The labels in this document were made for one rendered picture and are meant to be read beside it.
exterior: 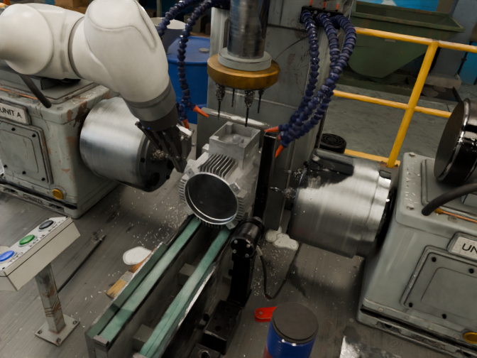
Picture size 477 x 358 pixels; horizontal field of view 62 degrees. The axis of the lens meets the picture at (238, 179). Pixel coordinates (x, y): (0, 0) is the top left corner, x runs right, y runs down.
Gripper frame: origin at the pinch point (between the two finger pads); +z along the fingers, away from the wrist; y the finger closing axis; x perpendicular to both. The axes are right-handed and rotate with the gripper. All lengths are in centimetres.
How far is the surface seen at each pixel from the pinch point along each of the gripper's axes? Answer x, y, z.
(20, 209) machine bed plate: 18, 56, 30
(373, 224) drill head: -2.7, -45.6, 9.6
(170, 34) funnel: -119, 84, 86
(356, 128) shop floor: -206, -33, 252
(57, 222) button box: 23.8, 15.4, -5.0
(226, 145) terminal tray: -11.7, -6.1, 8.5
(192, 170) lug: -2.4, -0.2, 9.0
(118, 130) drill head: -6.4, 22.8, 6.5
